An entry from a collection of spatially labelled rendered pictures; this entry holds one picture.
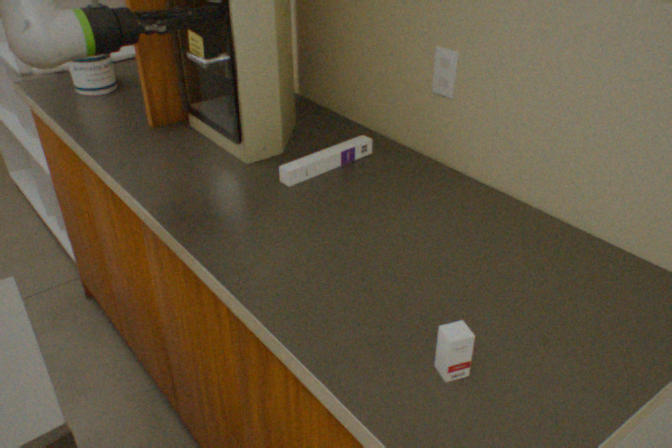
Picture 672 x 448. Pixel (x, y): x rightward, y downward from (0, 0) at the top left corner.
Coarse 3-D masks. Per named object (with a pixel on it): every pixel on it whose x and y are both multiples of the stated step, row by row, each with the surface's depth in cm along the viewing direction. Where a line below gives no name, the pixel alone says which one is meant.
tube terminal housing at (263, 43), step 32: (256, 0) 138; (288, 0) 157; (256, 32) 142; (288, 32) 160; (256, 64) 145; (288, 64) 162; (256, 96) 149; (288, 96) 165; (256, 128) 153; (288, 128) 167; (256, 160) 157
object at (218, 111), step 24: (192, 0) 146; (216, 0) 137; (216, 24) 141; (216, 48) 145; (192, 72) 160; (216, 72) 149; (192, 96) 166; (216, 96) 154; (216, 120) 159; (240, 144) 154
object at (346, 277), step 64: (128, 64) 224; (64, 128) 175; (128, 128) 175; (192, 128) 176; (320, 128) 176; (128, 192) 144; (192, 192) 144; (256, 192) 144; (320, 192) 144; (384, 192) 144; (448, 192) 144; (192, 256) 122; (256, 256) 122; (320, 256) 122; (384, 256) 122; (448, 256) 122; (512, 256) 122; (576, 256) 122; (256, 320) 106; (320, 320) 105; (384, 320) 105; (448, 320) 106; (512, 320) 106; (576, 320) 106; (640, 320) 106; (320, 384) 94; (384, 384) 93; (448, 384) 93; (512, 384) 93; (576, 384) 93; (640, 384) 94
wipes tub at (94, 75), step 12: (84, 60) 191; (96, 60) 192; (108, 60) 196; (72, 72) 195; (84, 72) 193; (96, 72) 194; (108, 72) 197; (84, 84) 195; (96, 84) 195; (108, 84) 198
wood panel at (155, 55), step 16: (128, 0) 157; (144, 0) 159; (160, 0) 162; (144, 48) 165; (160, 48) 167; (144, 64) 166; (160, 64) 169; (144, 80) 168; (160, 80) 171; (176, 80) 174; (144, 96) 173; (160, 96) 173; (176, 96) 176; (160, 112) 175; (176, 112) 178
